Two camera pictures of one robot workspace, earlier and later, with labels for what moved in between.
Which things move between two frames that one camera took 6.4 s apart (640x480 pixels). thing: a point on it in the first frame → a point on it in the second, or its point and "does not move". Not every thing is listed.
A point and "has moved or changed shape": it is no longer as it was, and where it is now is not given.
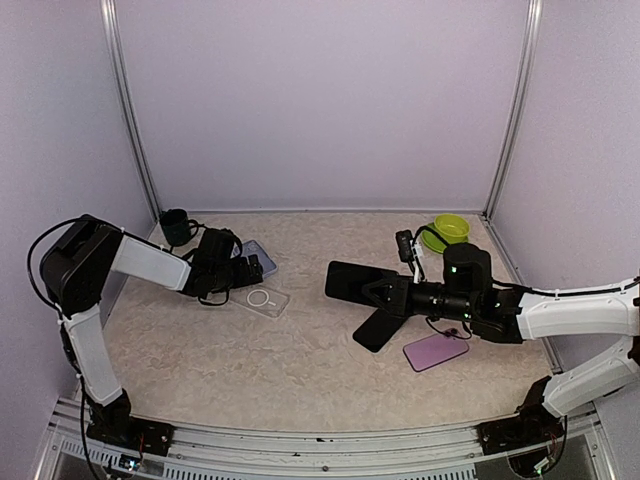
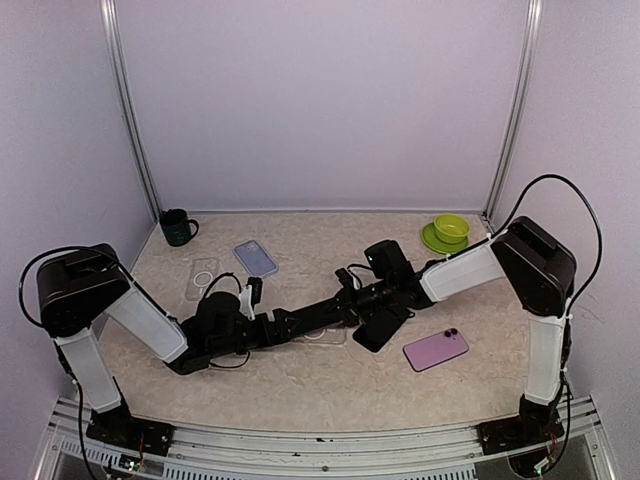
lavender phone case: (252, 247) does not move
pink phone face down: (433, 350) does not move
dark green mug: (177, 226) does not move
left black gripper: (244, 275) → (268, 338)
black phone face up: (376, 330) does not move
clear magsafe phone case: (260, 298) → (331, 335)
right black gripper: (400, 301) → (347, 308)
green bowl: (453, 228) does not move
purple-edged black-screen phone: (346, 279) has moved or changed shape
